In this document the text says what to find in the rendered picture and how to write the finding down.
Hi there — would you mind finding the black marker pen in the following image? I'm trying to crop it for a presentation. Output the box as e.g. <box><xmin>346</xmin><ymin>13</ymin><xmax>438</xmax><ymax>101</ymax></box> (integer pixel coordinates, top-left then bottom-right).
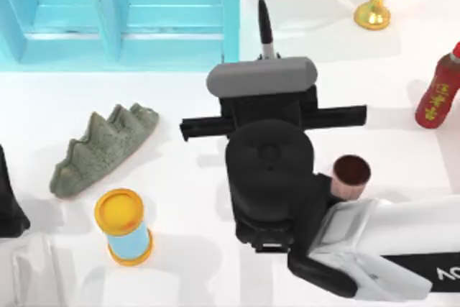
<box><xmin>257</xmin><ymin>0</ymin><xmax>281</xmax><ymax>60</ymax></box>

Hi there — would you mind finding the brown cup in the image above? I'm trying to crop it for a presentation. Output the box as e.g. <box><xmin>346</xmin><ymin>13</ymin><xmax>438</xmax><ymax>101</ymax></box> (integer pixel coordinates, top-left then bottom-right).
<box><xmin>331</xmin><ymin>155</ymin><xmax>372</xmax><ymax>201</ymax></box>

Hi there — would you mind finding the light blue rack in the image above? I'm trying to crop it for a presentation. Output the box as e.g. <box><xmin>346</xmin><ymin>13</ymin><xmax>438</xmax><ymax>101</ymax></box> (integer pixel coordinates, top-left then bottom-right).
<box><xmin>0</xmin><ymin>0</ymin><xmax>241</xmax><ymax>73</ymax></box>

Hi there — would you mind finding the grey-green mountain-shaped holder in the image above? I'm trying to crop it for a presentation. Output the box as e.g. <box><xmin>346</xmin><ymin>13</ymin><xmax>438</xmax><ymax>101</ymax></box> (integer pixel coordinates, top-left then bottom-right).
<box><xmin>49</xmin><ymin>102</ymin><xmax>160</xmax><ymax>200</ymax></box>

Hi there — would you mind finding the red bottle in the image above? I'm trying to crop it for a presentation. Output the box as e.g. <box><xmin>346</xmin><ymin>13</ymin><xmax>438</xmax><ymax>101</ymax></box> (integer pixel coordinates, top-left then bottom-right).
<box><xmin>414</xmin><ymin>41</ymin><xmax>460</xmax><ymax>130</ymax></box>

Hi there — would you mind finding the yellow and blue can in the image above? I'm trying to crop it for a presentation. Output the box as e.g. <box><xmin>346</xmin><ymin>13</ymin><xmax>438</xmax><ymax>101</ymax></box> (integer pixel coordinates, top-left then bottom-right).
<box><xmin>93</xmin><ymin>188</ymin><xmax>154</xmax><ymax>268</ymax></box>

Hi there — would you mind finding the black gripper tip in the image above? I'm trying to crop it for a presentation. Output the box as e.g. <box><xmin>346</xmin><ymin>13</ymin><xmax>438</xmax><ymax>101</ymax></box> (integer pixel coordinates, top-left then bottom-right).
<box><xmin>0</xmin><ymin>145</ymin><xmax>32</xmax><ymax>240</ymax></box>

